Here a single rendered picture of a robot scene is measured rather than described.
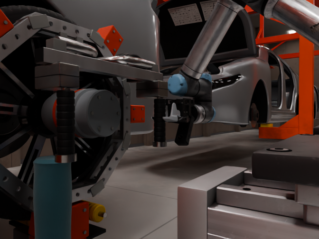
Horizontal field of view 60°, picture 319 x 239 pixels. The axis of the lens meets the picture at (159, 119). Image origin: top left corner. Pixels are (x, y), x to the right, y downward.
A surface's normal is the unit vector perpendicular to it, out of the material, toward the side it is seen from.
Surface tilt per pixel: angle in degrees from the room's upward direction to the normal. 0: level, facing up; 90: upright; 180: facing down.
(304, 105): 90
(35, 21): 90
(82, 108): 79
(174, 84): 90
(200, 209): 90
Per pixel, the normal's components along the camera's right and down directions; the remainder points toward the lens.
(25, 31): 0.82, 0.00
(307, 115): -0.58, 0.01
